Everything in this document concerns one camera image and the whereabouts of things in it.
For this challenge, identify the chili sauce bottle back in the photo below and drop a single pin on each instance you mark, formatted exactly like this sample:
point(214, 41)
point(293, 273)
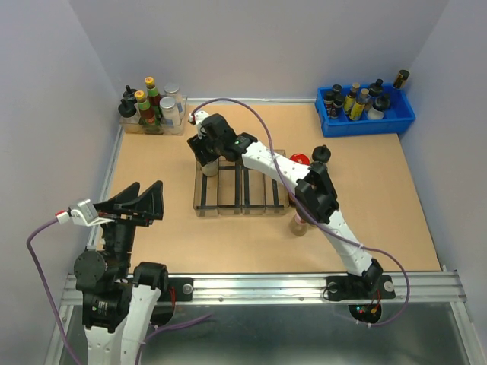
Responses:
point(153, 95)

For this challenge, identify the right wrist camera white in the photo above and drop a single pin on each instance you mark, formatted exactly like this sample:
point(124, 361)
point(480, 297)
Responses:
point(198, 117)

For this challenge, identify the clear corner storage box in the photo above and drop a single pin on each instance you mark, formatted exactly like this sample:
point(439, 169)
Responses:
point(159, 129)

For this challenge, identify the silver lid jar front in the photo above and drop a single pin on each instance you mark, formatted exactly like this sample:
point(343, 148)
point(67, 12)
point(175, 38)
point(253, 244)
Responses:
point(170, 112)

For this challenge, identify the dark bottle behind blue bin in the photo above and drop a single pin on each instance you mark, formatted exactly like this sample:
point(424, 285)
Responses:
point(401, 79)

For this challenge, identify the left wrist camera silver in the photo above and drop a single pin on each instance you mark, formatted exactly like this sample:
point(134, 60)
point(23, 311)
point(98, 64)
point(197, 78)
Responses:
point(81, 213)

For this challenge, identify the white powder jar black lid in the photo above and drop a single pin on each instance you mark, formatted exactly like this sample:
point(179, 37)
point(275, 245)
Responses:
point(210, 169)

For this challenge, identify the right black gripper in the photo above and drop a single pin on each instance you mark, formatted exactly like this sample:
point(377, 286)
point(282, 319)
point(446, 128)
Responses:
point(198, 144)

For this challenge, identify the black knob bottle in bin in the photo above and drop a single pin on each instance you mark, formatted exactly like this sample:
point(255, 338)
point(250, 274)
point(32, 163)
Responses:
point(378, 101)

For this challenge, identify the clear bin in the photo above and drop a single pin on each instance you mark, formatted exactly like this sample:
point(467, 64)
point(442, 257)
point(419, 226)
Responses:
point(205, 196)
point(276, 199)
point(229, 185)
point(252, 192)

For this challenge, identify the black knob bottle front left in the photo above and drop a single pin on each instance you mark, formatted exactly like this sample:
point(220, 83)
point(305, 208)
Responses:
point(128, 112)

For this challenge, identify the yellow label bottle in bin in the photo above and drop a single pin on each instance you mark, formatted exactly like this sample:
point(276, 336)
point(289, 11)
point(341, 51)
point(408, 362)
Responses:
point(355, 102)

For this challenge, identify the blue plastic bin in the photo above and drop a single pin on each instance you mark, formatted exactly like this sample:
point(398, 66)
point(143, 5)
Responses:
point(397, 119)

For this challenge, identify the silver lid jar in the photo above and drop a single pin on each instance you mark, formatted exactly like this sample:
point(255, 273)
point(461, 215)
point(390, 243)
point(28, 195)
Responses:
point(172, 89)
point(170, 112)

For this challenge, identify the black knob bottle back left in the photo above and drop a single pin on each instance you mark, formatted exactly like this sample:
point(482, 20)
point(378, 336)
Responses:
point(129, 94)

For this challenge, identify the pink lid spice jar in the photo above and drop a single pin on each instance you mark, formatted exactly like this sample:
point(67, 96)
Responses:
point(298, 225)

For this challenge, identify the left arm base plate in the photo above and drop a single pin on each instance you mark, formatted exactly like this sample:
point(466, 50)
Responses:
point(182, 286)

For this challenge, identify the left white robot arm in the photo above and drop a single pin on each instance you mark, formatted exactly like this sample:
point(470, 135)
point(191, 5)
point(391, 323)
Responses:
point(115, 309)

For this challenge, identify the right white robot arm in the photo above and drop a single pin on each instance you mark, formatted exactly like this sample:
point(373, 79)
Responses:
point(312, 187)

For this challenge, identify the chili sauce bottle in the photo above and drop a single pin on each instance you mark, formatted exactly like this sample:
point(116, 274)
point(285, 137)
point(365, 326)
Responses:
point(145, 109)
point(153, 95)

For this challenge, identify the chili sauce bottle front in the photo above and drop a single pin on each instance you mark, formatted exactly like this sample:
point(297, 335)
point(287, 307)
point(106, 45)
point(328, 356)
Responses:
point(145, 109)

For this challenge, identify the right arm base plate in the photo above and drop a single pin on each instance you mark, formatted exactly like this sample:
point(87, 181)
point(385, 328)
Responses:
point(349, 287)

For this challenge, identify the aluminium rail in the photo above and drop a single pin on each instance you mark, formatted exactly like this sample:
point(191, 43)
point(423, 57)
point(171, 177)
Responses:
point(310, 288)

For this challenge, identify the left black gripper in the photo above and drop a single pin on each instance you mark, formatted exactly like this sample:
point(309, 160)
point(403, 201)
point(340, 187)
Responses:
point(151, 203)

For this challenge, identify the black knob lid bottle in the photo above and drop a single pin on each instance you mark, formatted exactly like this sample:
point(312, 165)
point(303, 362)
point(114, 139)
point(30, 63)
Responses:
point(321, 154)

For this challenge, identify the silver lid jar back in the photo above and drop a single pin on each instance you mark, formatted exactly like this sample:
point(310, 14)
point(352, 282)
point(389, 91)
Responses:
point(172, 89)

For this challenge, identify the red lid sauce jar back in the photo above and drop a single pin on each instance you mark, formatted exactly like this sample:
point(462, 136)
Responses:
point(300, 158)

